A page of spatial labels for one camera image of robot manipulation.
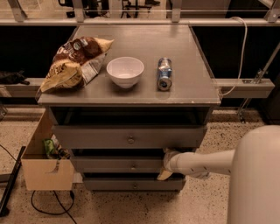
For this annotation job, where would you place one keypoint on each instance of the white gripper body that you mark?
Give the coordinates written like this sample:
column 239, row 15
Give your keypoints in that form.
column 170, row 161

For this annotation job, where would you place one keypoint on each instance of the grey drawer cabinet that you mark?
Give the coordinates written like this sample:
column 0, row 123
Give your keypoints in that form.
column 189, row 101

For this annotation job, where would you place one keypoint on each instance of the blue soda can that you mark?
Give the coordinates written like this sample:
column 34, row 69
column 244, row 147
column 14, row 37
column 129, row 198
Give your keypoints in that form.
column 164, row 74

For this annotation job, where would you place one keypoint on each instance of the white bowl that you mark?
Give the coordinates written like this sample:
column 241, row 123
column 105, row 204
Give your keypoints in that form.
column 125, row 72

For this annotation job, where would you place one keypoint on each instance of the green snack packet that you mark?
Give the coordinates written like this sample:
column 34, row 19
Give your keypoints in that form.
column 50, row 147

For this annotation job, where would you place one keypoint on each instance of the cardboard box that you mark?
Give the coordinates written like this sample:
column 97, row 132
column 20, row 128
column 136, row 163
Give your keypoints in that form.
column 40, row 172

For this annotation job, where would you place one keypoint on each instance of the brown yellow chip bag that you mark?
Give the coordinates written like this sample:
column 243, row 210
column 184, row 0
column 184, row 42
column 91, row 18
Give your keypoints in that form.
column 76, row 63

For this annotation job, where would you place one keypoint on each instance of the black bar on floor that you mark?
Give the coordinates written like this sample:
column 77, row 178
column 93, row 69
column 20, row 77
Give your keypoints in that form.
column 9, row 181

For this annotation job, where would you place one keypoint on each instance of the black object on rail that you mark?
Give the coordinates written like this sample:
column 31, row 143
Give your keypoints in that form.
column 13, row 77

